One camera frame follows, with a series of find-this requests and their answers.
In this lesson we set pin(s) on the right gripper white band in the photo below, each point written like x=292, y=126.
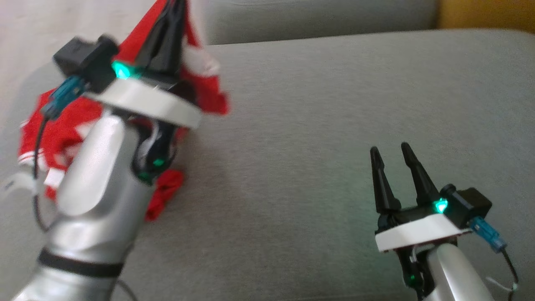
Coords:
x=418, y=232

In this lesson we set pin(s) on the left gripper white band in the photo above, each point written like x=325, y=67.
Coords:
x=142, y=100

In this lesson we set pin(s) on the red basketball jersey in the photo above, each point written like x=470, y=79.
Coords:
x=58, y=133

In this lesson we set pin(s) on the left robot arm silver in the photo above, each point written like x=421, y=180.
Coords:
x=96, y=188

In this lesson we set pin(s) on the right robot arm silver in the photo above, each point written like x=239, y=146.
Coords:
x=451, y=276

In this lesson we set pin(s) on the grey ottoman cushion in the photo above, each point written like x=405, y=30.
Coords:
x=292, y=167

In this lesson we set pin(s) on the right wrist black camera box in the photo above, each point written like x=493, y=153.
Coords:
x=470, y=205

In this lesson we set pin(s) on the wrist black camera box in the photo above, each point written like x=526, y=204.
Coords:
x=470, y=205
x=85, y=56

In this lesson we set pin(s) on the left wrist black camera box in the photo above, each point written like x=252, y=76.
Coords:
x=85, y=56

